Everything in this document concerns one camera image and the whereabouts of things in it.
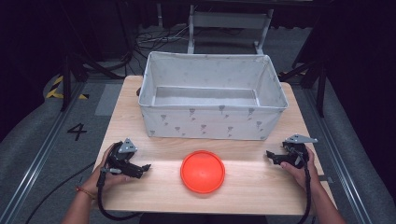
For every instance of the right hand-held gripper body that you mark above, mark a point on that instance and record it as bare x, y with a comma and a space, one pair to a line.
296, 154

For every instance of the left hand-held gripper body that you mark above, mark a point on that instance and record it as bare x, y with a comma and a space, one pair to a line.
117, 158

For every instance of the orange round plate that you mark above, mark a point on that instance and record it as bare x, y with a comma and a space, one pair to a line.
202, 171

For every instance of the white printed fabric storage box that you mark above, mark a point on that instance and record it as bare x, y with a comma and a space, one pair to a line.
205, 124

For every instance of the person's right hand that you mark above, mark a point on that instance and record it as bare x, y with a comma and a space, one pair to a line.
299, 177

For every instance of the person's left hand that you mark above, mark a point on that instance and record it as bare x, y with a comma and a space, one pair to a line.
109, 182

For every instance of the black metal stand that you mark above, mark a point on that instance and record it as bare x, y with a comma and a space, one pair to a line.
311, 77
77, 67

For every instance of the yellow black floor tape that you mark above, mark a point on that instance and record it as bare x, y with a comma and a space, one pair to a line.
56, 90

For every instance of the metal floor rail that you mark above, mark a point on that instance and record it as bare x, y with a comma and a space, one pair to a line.
336, 155
34, 165

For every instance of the grey metal frame stand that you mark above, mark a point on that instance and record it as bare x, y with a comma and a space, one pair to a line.
229, 20

